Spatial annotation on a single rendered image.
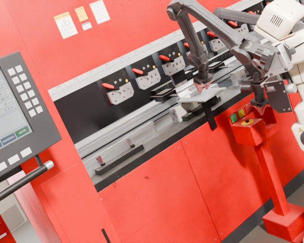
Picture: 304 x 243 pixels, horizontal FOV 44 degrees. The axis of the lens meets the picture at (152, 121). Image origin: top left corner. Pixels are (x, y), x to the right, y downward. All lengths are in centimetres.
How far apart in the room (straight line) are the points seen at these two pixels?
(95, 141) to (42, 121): 94
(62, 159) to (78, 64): 53
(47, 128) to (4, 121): 16
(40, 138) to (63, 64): 65
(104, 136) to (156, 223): 62
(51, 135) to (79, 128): 114
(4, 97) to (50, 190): 55
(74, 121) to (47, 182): 89
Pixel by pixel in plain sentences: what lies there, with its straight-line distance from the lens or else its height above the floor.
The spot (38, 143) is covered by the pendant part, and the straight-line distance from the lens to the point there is 142.
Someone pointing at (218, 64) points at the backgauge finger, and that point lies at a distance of 282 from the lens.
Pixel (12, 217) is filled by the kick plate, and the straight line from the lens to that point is 444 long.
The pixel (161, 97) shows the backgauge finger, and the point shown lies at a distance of 250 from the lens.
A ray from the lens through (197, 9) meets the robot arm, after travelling 171.
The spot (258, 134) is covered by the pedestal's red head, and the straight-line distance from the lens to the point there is 218.
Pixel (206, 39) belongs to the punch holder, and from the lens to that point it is 251.
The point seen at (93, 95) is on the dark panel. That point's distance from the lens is 261.
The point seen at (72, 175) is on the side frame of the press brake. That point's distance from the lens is 178.
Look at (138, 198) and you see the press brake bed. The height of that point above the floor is 67.
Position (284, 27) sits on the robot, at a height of 127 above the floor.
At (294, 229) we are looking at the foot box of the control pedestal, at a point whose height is 7.
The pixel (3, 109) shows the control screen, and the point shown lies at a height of 144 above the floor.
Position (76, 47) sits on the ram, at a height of 153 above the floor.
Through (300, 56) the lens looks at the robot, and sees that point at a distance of 175.
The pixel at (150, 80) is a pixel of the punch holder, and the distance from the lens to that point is 219.
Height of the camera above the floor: 154
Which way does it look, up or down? 15 degrees down
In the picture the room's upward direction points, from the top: 23 degrees counter-clockwise
